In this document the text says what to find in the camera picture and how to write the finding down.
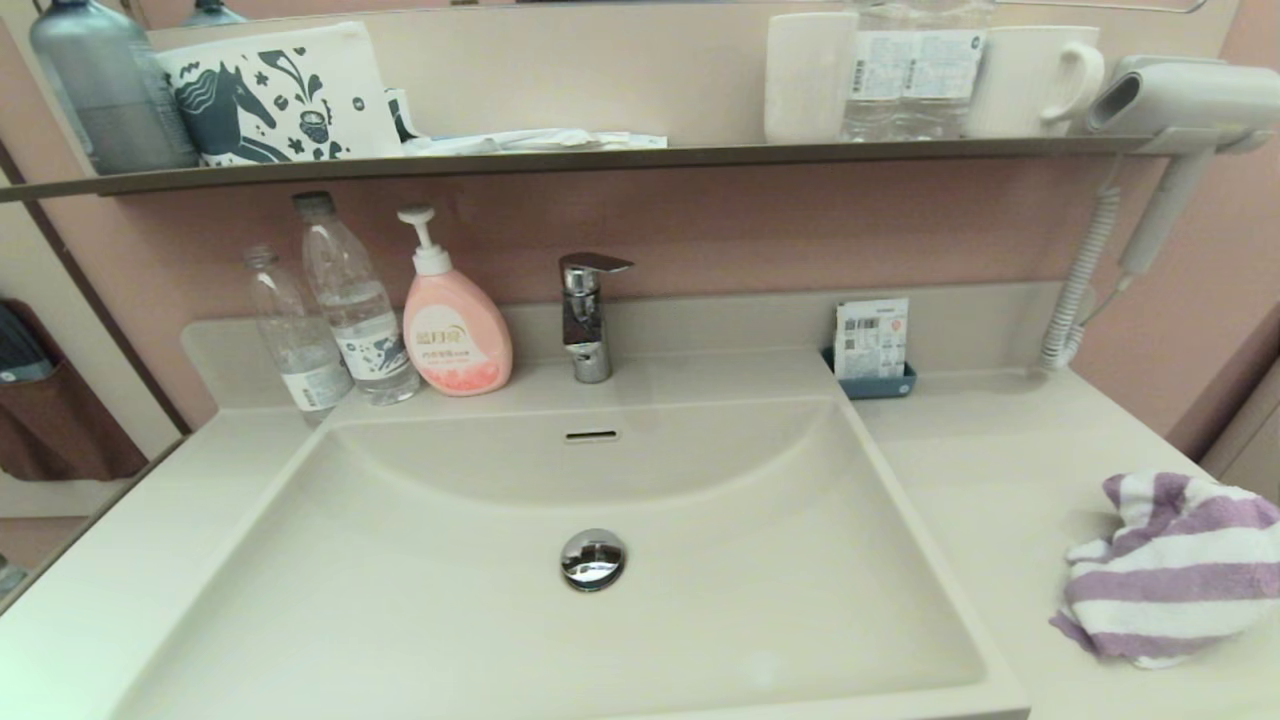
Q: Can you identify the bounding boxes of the chrome faucet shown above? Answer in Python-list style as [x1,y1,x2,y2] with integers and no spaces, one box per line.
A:
[558,252,635,385]

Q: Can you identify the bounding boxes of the purple white striped towel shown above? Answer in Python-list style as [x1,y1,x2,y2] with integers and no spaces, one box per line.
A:
[1048,471,1280,670]

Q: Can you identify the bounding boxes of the beige sink basin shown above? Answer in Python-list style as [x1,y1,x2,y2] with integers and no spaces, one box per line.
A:
[110,395,1031,720]

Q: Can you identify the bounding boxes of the pink soap pump bottle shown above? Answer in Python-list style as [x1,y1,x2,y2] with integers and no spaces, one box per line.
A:
[396,205,514,398]

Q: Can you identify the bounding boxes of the chrome drain stopper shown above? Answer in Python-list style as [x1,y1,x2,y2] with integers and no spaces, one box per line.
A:
[559,528,627,593]

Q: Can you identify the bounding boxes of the blue plastic tray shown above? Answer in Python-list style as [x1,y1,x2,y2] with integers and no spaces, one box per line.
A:
[822,346,917,401]

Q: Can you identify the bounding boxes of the flat white plastic packets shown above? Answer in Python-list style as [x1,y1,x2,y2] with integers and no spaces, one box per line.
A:
[403,128,668,158]

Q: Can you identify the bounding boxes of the tall clear water bottle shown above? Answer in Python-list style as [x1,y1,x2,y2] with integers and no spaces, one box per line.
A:
[291,191,421,406]

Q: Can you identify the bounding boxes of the small clear water bottle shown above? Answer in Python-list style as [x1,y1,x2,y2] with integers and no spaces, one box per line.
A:
[243,246,353,429]

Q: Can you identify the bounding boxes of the horse print white pouch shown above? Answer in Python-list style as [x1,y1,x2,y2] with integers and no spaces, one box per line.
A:
[155,21,404,168]

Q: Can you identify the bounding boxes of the large grey plastic bottle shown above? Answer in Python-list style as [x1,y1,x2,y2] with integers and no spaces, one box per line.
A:
[29,0,199,177]

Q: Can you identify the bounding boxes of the white hair dryer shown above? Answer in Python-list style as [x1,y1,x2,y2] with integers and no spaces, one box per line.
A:
[1085,55,1280,281]

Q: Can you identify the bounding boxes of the brown wall shelf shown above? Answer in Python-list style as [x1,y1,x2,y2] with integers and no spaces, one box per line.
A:
[0,136,1151,205]

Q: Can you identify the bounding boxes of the white cup without handle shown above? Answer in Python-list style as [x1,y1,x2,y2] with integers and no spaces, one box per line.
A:
[764,12,859,146]

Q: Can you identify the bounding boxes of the white coiled dryer cord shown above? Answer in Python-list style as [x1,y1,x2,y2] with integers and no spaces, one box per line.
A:
[1038,160,1136,376]

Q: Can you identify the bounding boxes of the white mug with handle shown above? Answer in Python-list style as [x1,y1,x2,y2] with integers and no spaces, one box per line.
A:
[965,26,1106,140]

